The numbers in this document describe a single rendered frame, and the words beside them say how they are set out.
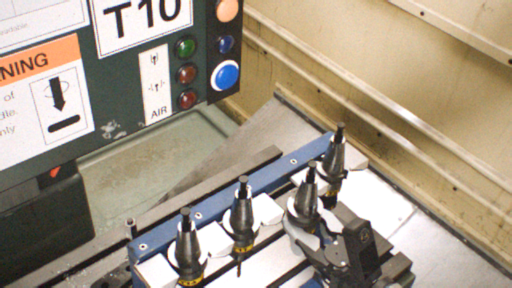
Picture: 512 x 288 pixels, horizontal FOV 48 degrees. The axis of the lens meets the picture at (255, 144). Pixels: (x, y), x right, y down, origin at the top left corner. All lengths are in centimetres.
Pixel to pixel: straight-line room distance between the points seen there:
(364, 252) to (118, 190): 114
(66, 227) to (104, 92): 114
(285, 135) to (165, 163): 47
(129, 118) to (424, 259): 108
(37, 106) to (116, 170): 148
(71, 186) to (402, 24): 92
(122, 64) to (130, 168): 146
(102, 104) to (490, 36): 88
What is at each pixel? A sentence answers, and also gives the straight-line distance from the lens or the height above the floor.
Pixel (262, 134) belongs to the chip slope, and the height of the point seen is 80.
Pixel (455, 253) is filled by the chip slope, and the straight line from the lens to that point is 153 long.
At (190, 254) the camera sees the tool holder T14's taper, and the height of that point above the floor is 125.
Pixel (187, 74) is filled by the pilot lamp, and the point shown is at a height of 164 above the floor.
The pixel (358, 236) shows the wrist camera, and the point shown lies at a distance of 91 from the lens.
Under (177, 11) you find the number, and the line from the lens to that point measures 54.
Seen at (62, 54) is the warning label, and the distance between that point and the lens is 50.
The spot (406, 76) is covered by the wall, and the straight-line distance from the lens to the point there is 142.
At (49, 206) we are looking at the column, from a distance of 158.
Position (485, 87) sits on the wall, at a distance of 130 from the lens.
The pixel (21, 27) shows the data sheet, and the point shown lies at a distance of 47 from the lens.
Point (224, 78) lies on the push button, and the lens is 61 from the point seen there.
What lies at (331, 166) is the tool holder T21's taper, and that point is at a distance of 106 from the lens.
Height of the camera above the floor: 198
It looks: 43 degrees down
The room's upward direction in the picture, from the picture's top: 4 degrees clockwise
